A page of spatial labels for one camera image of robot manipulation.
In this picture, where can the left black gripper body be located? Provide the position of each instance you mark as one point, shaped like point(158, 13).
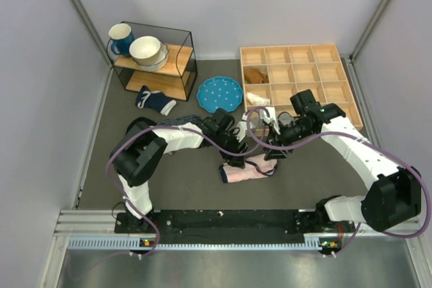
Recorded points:
point(231, 146)

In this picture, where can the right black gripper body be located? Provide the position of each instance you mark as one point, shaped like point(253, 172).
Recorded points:
point(286, 139)

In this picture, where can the pink underwear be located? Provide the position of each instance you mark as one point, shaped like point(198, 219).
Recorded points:
point(255, 167)

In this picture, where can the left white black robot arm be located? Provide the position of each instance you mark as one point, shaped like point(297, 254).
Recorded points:
point(137, 156)

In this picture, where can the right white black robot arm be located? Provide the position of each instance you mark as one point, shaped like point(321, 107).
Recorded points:
point(393, 192)

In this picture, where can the striped blue underwear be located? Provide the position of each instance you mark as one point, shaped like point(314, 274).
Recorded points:
point(180, 120)

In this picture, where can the grey rolled cloth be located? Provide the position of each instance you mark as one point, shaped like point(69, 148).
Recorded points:
point(256, 122)
point(286, 120)

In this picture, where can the white rolled cloth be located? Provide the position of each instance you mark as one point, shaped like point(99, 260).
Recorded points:
point(257, 100)

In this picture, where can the blue dotted plate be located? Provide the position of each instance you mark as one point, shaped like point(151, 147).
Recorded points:
point(219, 92)

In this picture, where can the wooden compartment tray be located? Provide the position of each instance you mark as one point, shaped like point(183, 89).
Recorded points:
point(294, 68)

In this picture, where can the brown rolled cloth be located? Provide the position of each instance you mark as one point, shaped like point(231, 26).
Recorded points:
point(255, 76)

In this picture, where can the navy white sock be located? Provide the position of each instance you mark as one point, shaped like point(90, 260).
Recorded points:
point(156, 100)

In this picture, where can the black folded cloth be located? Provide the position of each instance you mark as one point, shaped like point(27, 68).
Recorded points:
point(141, 123)

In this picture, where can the white bowl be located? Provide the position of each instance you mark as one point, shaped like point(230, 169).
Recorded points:
point(145, 50)

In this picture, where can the blue enamel mug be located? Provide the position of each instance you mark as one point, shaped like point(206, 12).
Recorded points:
point(122, 37)

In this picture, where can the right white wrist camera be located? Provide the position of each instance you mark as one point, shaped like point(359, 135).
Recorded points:
point(269, 117)

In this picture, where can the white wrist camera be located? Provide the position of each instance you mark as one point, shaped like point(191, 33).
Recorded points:
point(240, 130)
point(269, 117)

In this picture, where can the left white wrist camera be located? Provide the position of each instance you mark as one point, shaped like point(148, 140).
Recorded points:
point(240, 130)

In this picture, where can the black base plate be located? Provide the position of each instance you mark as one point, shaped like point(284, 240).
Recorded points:
point(242, 226)

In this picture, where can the black wire wooden shelf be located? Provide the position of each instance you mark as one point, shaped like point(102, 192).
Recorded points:
point(175, 79)

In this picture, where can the grey cable duct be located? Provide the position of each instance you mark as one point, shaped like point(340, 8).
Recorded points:
point(144, 245)

